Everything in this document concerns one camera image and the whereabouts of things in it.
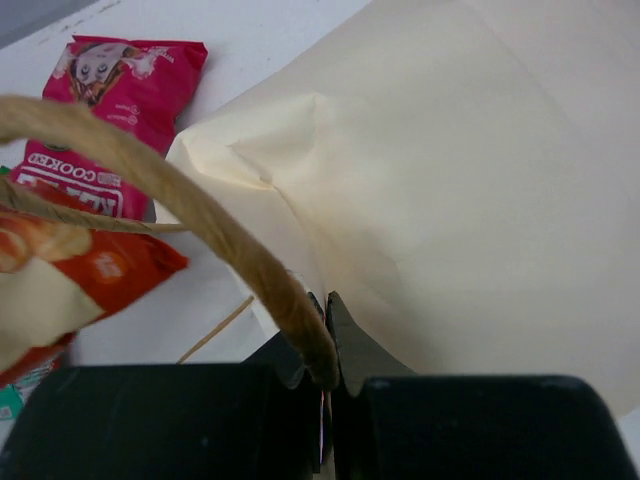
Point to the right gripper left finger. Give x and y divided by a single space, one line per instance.
261 418

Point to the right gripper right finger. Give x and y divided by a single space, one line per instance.
391 423

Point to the yellow snack packet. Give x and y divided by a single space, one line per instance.
58 278

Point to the beige paper bag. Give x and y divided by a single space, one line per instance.
467 172

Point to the red snack packet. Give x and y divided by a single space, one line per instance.
139 86

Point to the teal snack packet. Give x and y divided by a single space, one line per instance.
19 381

